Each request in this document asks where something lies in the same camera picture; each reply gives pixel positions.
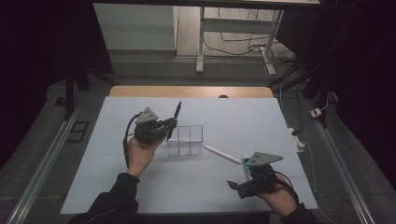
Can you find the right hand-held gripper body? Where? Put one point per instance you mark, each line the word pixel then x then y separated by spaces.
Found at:
pixel 263 182

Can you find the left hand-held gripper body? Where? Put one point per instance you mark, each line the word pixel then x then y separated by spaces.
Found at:
pixel 149 127

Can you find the blue pen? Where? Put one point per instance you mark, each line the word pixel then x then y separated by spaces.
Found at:
pixel 177 109

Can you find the clear plastic organiser box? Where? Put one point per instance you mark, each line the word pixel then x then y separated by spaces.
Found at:
pixel 186 140

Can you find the person's right hand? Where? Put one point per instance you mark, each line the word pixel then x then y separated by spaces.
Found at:
pixel 281 199

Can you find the person's left hand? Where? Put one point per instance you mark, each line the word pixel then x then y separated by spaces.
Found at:
pixel 141 155

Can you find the wooden table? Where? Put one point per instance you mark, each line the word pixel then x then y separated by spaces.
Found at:
pixel 186 91

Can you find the white board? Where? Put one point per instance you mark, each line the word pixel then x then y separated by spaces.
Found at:
pixel 218 118

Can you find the white power strip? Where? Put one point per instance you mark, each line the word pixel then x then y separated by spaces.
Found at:
pixel 297 140

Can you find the black stand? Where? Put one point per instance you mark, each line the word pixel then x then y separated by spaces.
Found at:
pixel 311 84
pixel 70 93

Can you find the white adapter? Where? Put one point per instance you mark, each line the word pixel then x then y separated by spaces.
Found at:
pixel 316 112

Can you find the white cabinet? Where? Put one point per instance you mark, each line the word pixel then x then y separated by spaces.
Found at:
pixel 137 28

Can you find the metal floor rail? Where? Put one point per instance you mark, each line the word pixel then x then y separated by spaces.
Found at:
pixel 43 161
pixel 342 174

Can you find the white desk frame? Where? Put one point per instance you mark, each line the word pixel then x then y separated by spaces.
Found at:
pixel 236 25

